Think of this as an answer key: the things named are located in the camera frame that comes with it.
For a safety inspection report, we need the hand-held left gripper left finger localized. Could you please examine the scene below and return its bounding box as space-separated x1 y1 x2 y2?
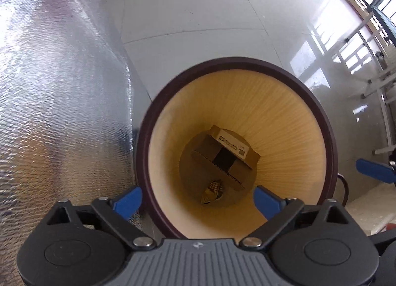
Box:
46 185 157 251

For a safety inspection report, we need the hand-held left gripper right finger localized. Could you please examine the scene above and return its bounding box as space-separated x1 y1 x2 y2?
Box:
240 185 351 251

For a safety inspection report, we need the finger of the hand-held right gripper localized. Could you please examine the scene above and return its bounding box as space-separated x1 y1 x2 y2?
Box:
369 228 396 286
356 159 396 185

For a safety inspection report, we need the brown cardboard box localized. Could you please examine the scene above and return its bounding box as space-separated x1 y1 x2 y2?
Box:
190 125 261 190

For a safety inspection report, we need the yellow bin with brown rim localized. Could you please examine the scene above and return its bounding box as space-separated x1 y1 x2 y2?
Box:
136 57 350 240

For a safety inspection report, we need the white textured mat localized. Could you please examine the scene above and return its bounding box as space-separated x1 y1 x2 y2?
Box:
345 186 396 237

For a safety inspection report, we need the crumpled foil wrapper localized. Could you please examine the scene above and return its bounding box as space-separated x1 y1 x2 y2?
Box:
200 179 224 204

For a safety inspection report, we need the silver foil-sided table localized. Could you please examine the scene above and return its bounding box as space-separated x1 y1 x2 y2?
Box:
0 0 153 245

